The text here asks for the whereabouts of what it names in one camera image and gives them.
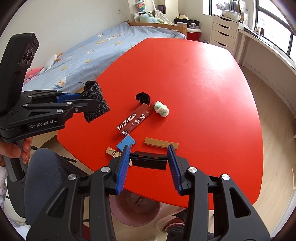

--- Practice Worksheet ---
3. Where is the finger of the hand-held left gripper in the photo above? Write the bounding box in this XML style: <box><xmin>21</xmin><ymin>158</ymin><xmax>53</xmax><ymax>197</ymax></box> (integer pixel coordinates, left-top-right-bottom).
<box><xmin>21</xmin><ymin>98</ymin><xmax>102</xmax><ymax>127</ymax></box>
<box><xmin>21</xmin><ymin>89</ymin><xmax>85</xmax><ymax>104</ymax></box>

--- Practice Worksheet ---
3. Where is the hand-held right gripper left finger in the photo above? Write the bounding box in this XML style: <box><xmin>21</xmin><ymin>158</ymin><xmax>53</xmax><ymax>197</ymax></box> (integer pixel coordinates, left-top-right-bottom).
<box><xmin>26</xmin><ymin>146</ymin><xmax>132</xmax><ymax>241</ymax></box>

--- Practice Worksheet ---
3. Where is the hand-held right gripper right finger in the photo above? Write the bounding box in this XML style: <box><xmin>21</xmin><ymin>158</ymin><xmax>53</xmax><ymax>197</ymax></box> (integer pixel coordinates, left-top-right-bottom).
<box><xmin>167</xmin><ymin>145</ymin><xmax>271</xmax><ymax>241</ymax></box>

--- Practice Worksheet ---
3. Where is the blue plastic piece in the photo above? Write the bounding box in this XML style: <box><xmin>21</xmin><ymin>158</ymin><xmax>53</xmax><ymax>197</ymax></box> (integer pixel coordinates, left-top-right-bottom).
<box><xmin>116</xmin><ymin>135</ymin><xmax>136</xmax><ymax>152</ymax></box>

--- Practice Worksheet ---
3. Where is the black ribbed plastic piece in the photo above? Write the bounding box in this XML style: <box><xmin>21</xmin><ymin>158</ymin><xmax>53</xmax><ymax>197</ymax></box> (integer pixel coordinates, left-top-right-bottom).
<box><xmin>129</xmin><ymin>151</ymin><xmax>168</xmax><ymax>171</ymax></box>

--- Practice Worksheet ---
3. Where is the black patterned pouch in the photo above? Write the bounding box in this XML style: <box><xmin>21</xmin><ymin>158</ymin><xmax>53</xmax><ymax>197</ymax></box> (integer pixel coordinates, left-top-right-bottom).
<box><xmin>83</xmin><ymin>80</ymin><xmax>111</xmax><ymax>123</ymax></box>

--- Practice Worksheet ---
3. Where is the wooden block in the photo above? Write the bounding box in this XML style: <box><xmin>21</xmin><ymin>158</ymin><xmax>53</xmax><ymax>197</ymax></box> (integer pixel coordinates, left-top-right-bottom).
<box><xmin>144</xmin><ymin>137</ymin><xmax>179</xmax><ymax>151</ymax></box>

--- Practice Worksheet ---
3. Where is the pink trash bin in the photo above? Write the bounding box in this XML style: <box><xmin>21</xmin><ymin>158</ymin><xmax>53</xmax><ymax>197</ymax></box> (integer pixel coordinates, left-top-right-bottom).
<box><xmin>110</xmin><ymin>189</ymin><xmax>162</xmax><ymax>230</ymax></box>

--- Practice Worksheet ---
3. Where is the long red carton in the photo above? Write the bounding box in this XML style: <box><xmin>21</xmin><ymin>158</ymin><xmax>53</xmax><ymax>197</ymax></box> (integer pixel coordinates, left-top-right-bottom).
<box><xmin>116</xmin><ymin>103</ymin><xmax>153</xmax><ymax>137</ymax></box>

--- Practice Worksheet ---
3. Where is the black fuzzy scrunchie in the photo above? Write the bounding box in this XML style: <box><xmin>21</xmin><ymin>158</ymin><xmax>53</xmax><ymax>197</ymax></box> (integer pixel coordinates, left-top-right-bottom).
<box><xmin>135</xmin><ymin>92</ymin><xmax>151</xmax><ymax>105</ymax></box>

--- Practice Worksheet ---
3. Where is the person's left hand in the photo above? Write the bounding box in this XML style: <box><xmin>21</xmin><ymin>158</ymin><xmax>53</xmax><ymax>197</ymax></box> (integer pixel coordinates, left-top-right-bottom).
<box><xmin>0</xmin><ymin>136</ymin><xmax>33</xmax><ymax>168</ymax></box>

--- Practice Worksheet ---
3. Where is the pink plush toy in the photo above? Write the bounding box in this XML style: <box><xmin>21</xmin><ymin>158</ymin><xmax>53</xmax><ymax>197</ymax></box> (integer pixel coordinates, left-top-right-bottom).
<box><xmin>24</xmin><ymin>67</ymin><xmax>44</xmax><ymax>84</ymax></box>

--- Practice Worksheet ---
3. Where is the white duck plush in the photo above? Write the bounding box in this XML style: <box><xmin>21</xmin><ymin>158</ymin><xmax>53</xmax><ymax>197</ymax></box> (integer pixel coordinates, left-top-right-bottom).
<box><xmin>39</xmin><ymin>53</ymin><xmax>63</xmax><ymax>75</ymax></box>

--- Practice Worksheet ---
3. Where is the bed with blue duck cover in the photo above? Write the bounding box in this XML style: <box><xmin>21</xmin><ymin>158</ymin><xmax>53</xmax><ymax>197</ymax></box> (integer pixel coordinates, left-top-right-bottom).
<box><xmin>22</xmin><ymin>22</ymin><xmax>186</xmax><ymax>93</ymax></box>

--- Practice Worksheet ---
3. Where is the person's right shoe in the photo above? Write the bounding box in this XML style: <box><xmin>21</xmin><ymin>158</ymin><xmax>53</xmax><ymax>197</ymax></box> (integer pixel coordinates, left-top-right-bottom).
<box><xmin>156</xmin><ymin>213</ymin><xmax>186</xmax><ymax>234</ymax></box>

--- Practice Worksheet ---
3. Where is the person's right leg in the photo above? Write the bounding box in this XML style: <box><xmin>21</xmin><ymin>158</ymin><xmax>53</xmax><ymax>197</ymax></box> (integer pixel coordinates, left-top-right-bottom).
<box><xmin>166</xmin><ymin>221</ymin><xmax>214</xmax><ymax>241</ymax></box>

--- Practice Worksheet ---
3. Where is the person's leg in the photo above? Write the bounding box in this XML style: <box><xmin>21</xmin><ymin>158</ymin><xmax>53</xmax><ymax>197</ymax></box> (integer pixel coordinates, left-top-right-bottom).
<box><xmin>166</xmin><ymin>221</ymin><xmax>214</xmax><ymax>241</ymax></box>
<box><xmin>24</xmin><ymin>148</ymin><xmax>94</xmax><ymax>226</ymax></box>

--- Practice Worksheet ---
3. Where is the person's left leg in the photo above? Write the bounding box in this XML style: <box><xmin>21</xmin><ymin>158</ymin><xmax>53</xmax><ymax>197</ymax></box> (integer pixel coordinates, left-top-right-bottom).
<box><xmin>24</xmin><ymin>148</ymin><xmax>94</xmax><ymax>226</ymax></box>

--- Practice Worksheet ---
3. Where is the blue green plush toy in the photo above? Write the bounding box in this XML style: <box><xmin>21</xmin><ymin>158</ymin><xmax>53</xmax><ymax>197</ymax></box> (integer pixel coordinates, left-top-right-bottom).
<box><xmin>139</xmin><ymin>13</ymin><xmax>162</xmax><ymax>24</ymax></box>

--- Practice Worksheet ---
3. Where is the rainbow knitted bag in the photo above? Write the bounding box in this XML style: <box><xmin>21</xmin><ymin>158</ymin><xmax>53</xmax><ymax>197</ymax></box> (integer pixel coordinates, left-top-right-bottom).
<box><xmin>135</xmin><ymin>0</ymin><xmax>147</xmax><ymax>12</ymax></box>

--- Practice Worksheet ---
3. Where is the white basket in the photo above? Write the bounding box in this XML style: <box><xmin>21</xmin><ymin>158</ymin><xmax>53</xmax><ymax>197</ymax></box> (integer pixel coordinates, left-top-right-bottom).
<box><xmin>134</xmin><ymin>10</ymin><xmax>177</xmax><ymax>25</ymax></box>

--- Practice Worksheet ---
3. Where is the red cooler box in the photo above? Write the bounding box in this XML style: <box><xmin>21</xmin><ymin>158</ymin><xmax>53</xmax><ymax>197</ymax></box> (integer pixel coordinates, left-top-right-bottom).
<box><xmin>186</xmin><ymin>28</ymin><xmax>201</xmax><ymax>41</ymax></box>

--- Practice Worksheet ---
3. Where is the white drawer unit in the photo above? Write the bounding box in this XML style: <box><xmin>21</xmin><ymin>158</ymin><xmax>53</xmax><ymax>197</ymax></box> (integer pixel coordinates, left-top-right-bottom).
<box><xmin>210</xmin><ymin>14</ymin><xmax>240</xmax><ymax>56</ymax></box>

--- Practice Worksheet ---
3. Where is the white desk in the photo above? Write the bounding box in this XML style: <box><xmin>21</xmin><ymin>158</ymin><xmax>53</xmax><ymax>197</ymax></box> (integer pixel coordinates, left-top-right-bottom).
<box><xmin>238</xmin><ymin>24</ymin><xmax>296</xmax><ymax>112</ymax></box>

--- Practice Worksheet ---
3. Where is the black storage bin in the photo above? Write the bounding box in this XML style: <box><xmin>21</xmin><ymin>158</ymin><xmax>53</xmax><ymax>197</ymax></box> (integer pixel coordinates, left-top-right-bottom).
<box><xmin>174</xmin><ymin>19</ymin><xmax>200</xmax><ymax>29</ymax></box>

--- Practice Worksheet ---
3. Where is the black framed window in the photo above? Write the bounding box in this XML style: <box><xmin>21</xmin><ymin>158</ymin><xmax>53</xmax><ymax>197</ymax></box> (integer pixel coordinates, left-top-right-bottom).
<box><xmin>202</xmin><ymin>0</ymin><xmax>296</xmax><ymax>70</ymax></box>

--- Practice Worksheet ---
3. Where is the row of books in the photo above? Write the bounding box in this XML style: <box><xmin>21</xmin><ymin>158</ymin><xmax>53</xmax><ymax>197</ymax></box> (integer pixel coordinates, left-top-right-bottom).
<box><xmin>229</xmin><ymin>0</ymin><xmax>249</xmax><ymax>22</ymax></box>

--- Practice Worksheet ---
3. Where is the wooden bed frame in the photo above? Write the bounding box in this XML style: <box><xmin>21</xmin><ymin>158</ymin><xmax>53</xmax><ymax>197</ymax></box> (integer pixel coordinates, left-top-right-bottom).
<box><xmin>128</xmin><ymin>20</ymin><xmax>187</xmax><ymax>39</ymax></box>

